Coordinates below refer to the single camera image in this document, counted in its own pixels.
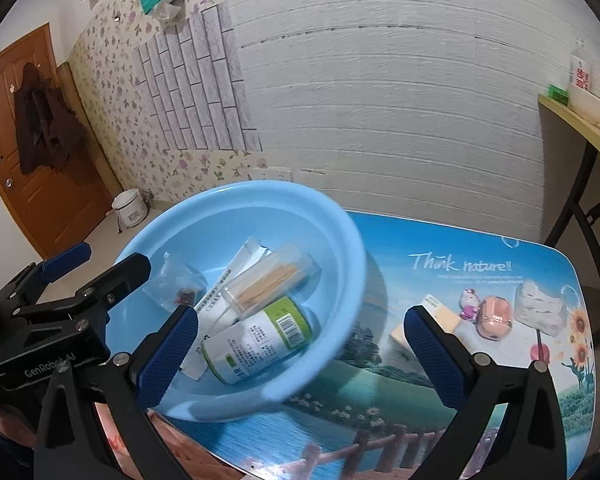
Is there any clear bag of snacks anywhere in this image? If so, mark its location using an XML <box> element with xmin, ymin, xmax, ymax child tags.
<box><xmin>142</xmin><ymin>252</ymin><xmax>208</xmax><ymax>313</ymax></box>

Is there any pink earbud case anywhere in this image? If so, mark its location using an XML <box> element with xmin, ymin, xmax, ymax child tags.
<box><xmin>476</xmin><ymin>296</ymin><xmax>513</xmax><ymax>341</ymax></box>

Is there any clear box of floss picks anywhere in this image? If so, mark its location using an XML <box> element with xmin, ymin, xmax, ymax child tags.
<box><xmin>514</xmin><ymin>280</ymin><xmax>567</xmax><ymax>337</ymax></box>

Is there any small yellow white box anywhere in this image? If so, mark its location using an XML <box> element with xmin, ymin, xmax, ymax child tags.
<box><xmin>388</xmin><ymin>292</ymin><xmax>464</xmax><ymax>356</ymax></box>

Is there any clear box of toothpicks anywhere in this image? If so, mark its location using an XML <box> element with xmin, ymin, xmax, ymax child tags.
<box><xmin>225</xmin><ymin>243</ymin><xmax>320</xmax><ymax>321</ymax></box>

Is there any hello kitty figurine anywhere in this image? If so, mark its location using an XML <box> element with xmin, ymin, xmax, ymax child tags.
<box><xmin>458</xmin><ymin>288</ymin><xmax>480</xmax><ymax>322</ymax></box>

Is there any white rice cooker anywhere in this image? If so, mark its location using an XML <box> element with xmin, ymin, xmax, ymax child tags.
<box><xmin>111</xmin><ymin>188</ymin><xmax>149</xmax><ymax>231</ymax></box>

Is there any brown wooden door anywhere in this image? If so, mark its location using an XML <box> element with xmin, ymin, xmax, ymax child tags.
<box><xmin>0</xmin><ymin>25</ymin><xmax>112</xmax><ymax>258</ymax></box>

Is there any white sachet packet upper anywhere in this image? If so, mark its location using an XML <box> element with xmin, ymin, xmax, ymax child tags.
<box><xmin>194</xmin><ymin>237</ymin><xmax>270</xmax><ymax>338</ymax></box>

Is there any white sachet packet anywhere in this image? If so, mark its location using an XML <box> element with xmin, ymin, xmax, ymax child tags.
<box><xmin>194</xmin><ymin>237</ymin><xmax>270</xmax><ymax>338</ymax></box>
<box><xmin>180</xmin><ymin>330</ymin><xmax>209</xmax><ymax>380</ymax></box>

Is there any white sachet packet lower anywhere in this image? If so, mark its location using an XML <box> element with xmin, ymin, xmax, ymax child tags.
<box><xmin>180</xmin><ymin>330</ymin><xmax>209</xmax><ymax>380</ymax></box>

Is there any dark brown hanging coat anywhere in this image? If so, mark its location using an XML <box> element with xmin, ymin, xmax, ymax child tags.
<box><xmin>14</xmin><ymin>62</ymin><xmax>86</xmax><ymax>176</ymax></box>

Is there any printed folding table top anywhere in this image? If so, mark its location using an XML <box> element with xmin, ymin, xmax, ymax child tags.
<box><xmin>158</xmin><ymin>214</ymin><xmax>595</xmax><ymax>479</ymax></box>

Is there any black framed side table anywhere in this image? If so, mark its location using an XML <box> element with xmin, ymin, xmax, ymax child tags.
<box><xmin>537</xmin><ymin>93</ymin><xmax>600</xmax><ymax>340</ymax></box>

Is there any white bowl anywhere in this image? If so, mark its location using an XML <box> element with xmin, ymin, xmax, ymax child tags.
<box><xmin>568</xmin><ymin>84</ymin><xmax>600</xmax><ymax>128</ymax></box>

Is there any small green box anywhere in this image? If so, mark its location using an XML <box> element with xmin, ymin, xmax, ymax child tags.
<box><xmin>547</xmin><ymin>84</ymin><xmax>569</xmax><ymax>106</ymax></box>

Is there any white plastic bottle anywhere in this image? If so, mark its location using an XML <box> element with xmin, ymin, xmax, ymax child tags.
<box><xmin>569</xmin><ymin>38</ymin><xmax>592</xmax><ymax>91</ymax></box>

